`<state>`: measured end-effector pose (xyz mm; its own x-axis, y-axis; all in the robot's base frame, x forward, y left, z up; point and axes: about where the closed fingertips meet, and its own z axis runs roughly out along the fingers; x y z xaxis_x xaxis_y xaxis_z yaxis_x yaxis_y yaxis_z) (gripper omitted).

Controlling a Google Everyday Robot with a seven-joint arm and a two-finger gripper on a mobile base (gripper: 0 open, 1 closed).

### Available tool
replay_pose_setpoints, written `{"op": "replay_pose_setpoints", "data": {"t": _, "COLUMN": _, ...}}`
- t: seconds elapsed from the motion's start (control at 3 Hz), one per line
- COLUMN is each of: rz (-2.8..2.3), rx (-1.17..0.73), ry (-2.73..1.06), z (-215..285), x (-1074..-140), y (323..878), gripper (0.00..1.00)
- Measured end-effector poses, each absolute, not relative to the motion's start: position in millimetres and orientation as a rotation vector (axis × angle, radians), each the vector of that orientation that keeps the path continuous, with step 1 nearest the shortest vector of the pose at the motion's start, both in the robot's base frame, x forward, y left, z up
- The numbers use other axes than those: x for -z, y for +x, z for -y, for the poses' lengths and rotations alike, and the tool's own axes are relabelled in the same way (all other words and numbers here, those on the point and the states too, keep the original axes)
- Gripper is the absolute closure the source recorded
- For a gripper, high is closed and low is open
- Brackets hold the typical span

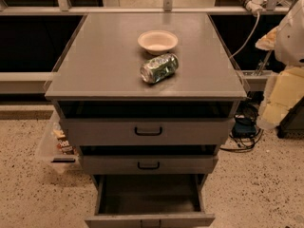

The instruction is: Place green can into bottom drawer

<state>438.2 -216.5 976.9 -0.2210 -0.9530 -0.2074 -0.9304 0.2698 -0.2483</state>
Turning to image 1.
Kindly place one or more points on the white paper bowl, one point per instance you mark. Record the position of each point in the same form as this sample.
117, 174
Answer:
157, 42

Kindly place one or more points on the grey top drawer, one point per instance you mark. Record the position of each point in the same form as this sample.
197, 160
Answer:
82, 132

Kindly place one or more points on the clear plastic storage bin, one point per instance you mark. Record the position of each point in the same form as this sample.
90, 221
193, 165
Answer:
48, 153

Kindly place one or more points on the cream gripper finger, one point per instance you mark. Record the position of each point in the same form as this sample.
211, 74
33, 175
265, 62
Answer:
282, 92
267, 41

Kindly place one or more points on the crushed green soda can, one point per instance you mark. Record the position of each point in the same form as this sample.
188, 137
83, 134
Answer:
159, 68

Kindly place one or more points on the grey middle drawer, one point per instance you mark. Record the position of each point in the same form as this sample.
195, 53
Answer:
148, 165

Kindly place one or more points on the white power strip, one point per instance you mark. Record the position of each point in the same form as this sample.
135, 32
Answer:
253, 6

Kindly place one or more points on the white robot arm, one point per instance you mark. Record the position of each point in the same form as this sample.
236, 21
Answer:
289, 47

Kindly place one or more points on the grey drawer cabinet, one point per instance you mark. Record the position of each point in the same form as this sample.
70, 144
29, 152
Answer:
147, 93

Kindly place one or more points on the dark cabinet at right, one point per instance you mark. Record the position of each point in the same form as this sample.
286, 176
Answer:
293, 122

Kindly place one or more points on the snack packet in bin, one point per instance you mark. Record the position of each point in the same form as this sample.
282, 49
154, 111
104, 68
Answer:
63, 143

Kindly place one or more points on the metal diagonal strut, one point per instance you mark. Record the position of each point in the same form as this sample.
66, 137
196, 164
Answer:
261, 65

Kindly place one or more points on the grey open bottom drawer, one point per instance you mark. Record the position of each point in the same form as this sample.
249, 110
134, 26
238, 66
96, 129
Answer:
149, 201

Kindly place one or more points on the blue box on floor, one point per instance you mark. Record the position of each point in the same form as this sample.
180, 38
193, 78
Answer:
244, 128

